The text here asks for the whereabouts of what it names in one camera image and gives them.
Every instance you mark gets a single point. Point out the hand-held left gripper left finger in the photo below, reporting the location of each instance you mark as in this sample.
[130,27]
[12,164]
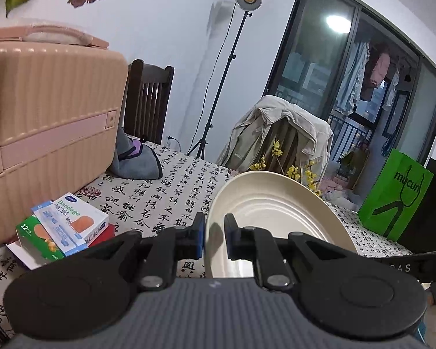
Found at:
[200,236]

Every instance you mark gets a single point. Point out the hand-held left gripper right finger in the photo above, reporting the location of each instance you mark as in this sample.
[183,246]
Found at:
[229,238]

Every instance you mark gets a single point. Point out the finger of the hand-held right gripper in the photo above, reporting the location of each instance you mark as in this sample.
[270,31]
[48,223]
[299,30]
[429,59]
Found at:
[379,258]

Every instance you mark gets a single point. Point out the cream plate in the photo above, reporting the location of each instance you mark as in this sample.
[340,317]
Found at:
[276,203]

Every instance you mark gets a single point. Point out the green paper bag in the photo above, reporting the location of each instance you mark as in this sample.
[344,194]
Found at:
[385,196]

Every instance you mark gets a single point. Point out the yellow flower branch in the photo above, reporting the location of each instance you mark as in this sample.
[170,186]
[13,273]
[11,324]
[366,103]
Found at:
[293,171]

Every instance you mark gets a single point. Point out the grey purple pouch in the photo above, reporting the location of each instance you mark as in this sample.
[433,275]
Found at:
[138,163]

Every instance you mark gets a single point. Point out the red box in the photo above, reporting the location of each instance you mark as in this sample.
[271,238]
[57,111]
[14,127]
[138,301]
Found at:
[103,234]

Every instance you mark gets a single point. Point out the beige jacket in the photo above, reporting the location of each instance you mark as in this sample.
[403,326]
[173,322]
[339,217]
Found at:
[247,134]

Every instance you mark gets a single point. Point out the dark wooden chair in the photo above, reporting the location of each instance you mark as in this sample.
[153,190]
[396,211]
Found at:
[290,141]
[149,80]

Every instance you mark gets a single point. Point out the white blue bandage box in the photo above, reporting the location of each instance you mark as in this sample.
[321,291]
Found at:
[72,218]

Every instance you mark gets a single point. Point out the green box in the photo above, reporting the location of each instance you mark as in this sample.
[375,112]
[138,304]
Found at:
[32,236]

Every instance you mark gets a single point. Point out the white hanging garment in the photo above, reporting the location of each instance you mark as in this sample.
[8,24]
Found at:
[392,87]

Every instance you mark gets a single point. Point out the white paper sheet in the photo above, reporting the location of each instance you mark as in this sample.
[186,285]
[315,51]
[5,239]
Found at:
[21,258]

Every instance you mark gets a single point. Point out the light blue hanging shirt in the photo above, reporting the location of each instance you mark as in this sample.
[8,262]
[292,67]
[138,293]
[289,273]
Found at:
[352,76]

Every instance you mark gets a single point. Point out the pink hanging garment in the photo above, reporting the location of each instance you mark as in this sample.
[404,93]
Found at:
[376,72]

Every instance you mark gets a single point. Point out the pink suitcase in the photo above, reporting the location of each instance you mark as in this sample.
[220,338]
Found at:
[51,116]

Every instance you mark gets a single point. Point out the dark framed glass door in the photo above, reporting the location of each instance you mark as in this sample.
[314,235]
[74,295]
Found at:
[312,61]

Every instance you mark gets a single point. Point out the white wall socket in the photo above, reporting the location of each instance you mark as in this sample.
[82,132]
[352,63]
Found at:
[169,139]

